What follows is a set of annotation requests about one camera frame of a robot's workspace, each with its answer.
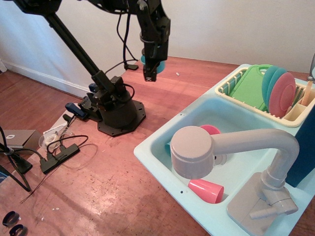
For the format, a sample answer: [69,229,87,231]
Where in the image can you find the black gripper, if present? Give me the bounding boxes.
[136,0,171,82]

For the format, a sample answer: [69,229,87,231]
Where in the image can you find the teal plastic cup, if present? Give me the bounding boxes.
[140,55,165,74]

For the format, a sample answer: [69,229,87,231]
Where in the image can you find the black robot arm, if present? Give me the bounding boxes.
[15,0,171,103]

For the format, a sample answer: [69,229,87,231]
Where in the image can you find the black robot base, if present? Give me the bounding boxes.
[79,76,146,137]

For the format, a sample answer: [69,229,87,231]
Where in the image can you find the teal cup in sink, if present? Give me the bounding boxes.
[164,142,171,156]

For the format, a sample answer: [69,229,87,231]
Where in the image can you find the light blue toy sink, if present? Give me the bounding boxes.
[133,63,315,236]

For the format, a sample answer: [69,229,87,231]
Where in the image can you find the pink cup behind faucet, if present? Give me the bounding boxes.
[200,124,221,135]

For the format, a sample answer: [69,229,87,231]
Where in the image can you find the pink cup lying down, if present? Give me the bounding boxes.
[188,179,224,204]

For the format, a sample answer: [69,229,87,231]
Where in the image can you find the blue clamp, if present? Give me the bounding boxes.
[65,102,87,119]

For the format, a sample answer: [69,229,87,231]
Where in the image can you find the grey toy faucet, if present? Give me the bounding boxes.
[170,126,299,236]

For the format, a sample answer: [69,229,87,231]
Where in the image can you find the green cutting board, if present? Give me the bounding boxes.
[229,64,271,111]

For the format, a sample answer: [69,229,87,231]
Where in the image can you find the black usb hub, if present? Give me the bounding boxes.
[40,144,80,174]

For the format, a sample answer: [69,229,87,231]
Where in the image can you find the teal plate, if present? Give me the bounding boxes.
[262,66,287,107]

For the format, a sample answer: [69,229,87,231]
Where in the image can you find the clear tape roll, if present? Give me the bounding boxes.
[38,134,60,150]

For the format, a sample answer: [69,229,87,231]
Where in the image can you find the pink plate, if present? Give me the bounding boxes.
[268,72,296,118]

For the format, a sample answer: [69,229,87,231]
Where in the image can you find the grey cardboard box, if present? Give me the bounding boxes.
[3,130,41,150]

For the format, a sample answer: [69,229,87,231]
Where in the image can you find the cream dish rack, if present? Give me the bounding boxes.
[215,64,315,127]

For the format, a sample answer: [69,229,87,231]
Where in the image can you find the black power adapter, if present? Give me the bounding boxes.
[12,156,32,174]

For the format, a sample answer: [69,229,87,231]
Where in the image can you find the wooden utensil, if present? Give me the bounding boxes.
[301,81,313,106]

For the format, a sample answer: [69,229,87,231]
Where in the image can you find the black stand leg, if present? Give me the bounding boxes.
[0,126,32,192]

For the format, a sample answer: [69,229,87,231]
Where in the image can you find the black velcro strap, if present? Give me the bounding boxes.
[9,224,28,236]
[1,210,21,227]

